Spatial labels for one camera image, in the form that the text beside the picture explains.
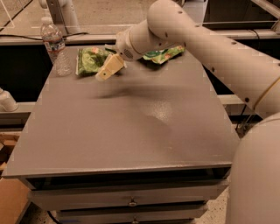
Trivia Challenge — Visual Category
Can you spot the green snack bag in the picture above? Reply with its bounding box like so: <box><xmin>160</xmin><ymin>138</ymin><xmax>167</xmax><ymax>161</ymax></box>
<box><xmin>143</xmin><ymin>45</ymin><xmax>185</xmax><ymax>65</ymax></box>

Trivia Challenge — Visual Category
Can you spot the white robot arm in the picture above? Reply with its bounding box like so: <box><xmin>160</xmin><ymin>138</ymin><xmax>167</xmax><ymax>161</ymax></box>
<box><xmin>96</xmin><ymin>0</ymin><xmax>280</xmax><ymax>224</ymax></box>

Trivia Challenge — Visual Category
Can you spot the white pipe fitting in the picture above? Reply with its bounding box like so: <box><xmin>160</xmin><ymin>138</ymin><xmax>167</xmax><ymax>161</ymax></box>
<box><xmin>0</xmin><ymin>88</ymin><xmax>18</xmax><ymax>112</ymax></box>

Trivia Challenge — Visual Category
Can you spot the upper grey drawer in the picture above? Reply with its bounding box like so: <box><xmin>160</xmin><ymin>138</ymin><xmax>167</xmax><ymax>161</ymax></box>
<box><xmin>28</xmin><ymin>179</ymin><xmax>228</xmax><ymax>210</ymax></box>

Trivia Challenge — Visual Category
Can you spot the lower grey drawer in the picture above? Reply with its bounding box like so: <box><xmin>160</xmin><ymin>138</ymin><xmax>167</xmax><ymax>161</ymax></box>
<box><xmin>57</xmin><ymin>204</ymin><xmax>207</xmax><ymax>224</ymax></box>

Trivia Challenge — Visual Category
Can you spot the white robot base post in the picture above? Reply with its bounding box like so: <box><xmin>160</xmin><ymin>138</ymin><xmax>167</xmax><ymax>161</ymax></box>
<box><xmin>38</xmin><ymin>0</ymin><xmax>81</xmax><ymax>35</ymax></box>

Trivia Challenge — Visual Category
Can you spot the green jalapeno chip bag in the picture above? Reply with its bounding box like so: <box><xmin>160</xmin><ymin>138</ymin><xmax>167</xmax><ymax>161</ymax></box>
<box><xmin>76</xmin><ymin>46</ymin><xmax>111</xmax><ymax>77</ymax></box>

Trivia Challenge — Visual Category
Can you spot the cardboard box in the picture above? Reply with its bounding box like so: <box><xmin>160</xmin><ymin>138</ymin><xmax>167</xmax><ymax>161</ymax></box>
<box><xmin>0</xmin><ymin>133</ymin><xmax>30</xmax><ymax>224</ymax></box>

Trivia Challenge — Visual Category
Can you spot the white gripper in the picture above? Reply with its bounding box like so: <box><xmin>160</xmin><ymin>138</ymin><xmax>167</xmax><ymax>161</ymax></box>
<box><xmin>95</xmin><ymin>26</ymin><xmax>146</xmax><ymax>81</ymax></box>

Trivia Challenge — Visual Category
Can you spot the grey drawer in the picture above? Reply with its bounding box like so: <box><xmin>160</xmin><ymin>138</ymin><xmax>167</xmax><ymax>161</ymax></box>
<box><xmin>57</xmin><ymin>204</ymin><xmax>207</xmax><ymax>224</ymax></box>
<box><xmin>28</xmin><ymin>179</ymin><xmax>228</xmax><ymax>210</ymax></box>

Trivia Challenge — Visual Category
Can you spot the clear plastic water bottle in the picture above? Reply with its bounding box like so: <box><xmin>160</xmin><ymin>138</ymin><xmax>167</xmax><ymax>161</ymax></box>
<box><xmin>40</xmin><ymin>17</ymin><xmax>72</xmax><ymax>77</ymax></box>

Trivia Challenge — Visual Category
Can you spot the grey drawer cabinet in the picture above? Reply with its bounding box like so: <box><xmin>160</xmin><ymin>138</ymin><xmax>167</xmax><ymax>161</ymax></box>
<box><xmin>2</xmin><ymin>42</ymin><xmax>241</xmax><ymax>224</ymax></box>

